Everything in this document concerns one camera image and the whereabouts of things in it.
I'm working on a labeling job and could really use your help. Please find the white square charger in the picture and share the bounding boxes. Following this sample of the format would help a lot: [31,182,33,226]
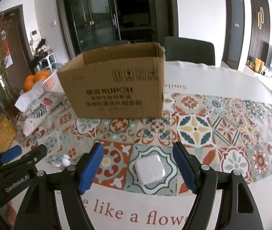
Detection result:
[135,154,166,185]

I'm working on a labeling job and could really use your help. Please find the floral fabric tissue pouch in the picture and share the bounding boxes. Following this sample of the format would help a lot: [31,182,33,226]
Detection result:
[15,81,64,136]

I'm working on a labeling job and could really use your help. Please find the patterned tablecloth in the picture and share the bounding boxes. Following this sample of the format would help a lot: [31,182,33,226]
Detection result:
[16,93,272,196]

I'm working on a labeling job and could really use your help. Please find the glass vase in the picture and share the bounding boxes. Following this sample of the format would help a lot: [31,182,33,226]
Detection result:
[0,72,19,121]

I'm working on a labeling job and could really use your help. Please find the orange fruit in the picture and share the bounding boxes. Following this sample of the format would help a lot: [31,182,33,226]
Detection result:
[34,71,48,83]
[22,80,34,92]
[26,75,35,82]

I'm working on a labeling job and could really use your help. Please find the white fruit basket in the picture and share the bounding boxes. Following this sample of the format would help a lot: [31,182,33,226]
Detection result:
[42,69,58,91]

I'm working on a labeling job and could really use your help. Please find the brown cardboard box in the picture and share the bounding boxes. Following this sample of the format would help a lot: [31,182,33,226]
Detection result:
[57,43,165,119]

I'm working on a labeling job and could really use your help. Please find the white shoe shelf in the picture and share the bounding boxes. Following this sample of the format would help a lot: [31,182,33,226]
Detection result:
[32,52,56,71]

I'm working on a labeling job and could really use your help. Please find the left dark chair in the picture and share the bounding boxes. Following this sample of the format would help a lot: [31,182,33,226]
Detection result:
[82,40,130,51]

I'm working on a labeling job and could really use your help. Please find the dark chair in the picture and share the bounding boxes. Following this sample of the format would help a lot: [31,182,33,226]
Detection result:
[164,36,216,65]
[82,40,130,51]

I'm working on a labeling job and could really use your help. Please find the right dark chair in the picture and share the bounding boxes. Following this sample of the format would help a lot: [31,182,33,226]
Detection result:
[164,36,216,65]

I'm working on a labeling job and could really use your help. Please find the dark glass door cabinet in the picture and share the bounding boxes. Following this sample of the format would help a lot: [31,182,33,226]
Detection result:
[56,0,179,59]

